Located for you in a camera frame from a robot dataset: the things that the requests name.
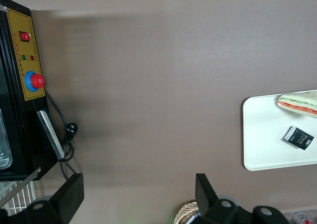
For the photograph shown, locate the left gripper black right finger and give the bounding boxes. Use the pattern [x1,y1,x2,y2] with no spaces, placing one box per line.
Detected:
[192,173,291,224]

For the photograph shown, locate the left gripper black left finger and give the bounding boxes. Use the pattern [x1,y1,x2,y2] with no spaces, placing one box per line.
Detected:
[0,173,85,224]

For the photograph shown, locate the beige plastic tray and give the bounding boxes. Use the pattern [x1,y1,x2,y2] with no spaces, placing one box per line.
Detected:
[242,89,317,171]

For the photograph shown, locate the light wicker basket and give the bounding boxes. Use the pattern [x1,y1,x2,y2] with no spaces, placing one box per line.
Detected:
[174,201,200,224]

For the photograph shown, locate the clear acrylic bottle rack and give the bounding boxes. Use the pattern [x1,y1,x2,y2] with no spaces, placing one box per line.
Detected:
[277,206,317,224]

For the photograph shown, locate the clear plastic container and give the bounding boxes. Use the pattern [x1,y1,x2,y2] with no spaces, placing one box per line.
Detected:
[0,107,13,170]

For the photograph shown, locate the red cola bottle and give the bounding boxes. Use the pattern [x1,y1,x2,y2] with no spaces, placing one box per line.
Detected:
[293,211,317,224]

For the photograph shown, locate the black machine with yellow panel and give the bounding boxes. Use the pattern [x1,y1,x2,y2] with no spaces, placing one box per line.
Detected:
[0,0,59,181]

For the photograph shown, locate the black tissue pack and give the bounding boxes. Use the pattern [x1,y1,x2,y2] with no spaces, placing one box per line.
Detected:
[283,125,315,151]

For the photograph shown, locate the wrapped triangle sandwich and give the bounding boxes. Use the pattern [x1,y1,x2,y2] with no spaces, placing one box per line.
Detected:
[276,90,317,118]

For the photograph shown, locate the white wire basket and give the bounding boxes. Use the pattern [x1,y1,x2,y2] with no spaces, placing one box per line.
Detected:
[0,179,38,216]

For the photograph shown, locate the black power cable with plug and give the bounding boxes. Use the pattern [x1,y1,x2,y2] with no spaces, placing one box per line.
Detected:
[44,90,80,181]

